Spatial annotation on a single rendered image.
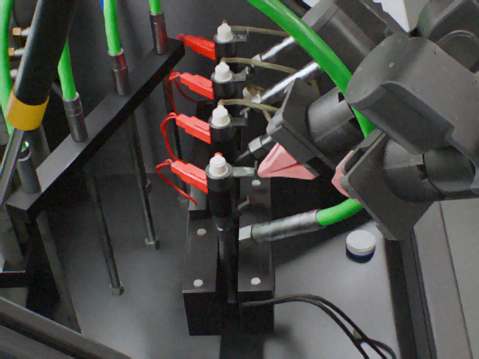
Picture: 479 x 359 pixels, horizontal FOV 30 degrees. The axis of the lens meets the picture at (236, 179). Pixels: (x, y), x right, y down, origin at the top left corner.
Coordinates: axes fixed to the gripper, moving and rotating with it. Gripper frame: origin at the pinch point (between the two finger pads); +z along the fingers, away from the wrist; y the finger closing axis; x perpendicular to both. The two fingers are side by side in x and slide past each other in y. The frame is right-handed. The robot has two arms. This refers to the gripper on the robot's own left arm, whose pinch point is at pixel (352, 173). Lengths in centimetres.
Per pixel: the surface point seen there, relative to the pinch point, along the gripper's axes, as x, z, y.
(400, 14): 5, 48, -45
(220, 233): 2.2, 25.9, 4.7
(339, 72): -8.7, -7.7, -1.0
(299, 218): 1.2, 5.9, 4.1
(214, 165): -4.9, 19.6, 2.1
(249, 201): 1.1, 21.9, 1.1
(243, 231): 0.0, 12.2, 6.9
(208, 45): -12.3, 38.6, -14.3
